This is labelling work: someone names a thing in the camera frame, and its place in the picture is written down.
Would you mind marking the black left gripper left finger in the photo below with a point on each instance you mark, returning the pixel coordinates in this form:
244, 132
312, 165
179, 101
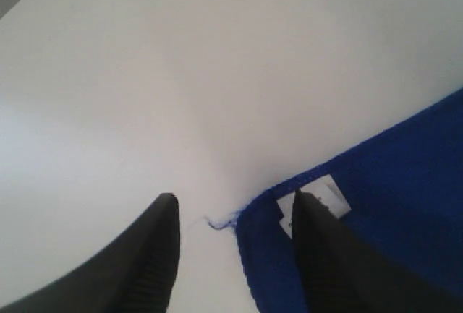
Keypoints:
136, 272

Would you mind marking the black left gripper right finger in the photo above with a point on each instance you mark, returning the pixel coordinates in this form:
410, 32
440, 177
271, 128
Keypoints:
341, 273

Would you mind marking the blue towel with white label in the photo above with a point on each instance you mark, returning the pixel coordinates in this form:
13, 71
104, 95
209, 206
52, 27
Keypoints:
399, 192

